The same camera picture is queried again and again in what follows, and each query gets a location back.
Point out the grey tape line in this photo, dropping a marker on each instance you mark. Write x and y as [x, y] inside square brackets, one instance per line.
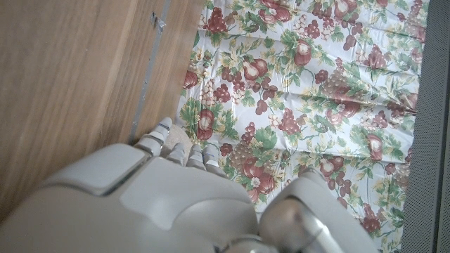
[149, 70]

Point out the grey perforated panel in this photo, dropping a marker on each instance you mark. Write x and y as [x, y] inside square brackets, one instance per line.
[427, 140]

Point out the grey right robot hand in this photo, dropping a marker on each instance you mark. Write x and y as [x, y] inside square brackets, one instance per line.
[158, 204]

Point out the floral fruit print backdrop cloth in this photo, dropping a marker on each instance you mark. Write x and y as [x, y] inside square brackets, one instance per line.
[299, 105]

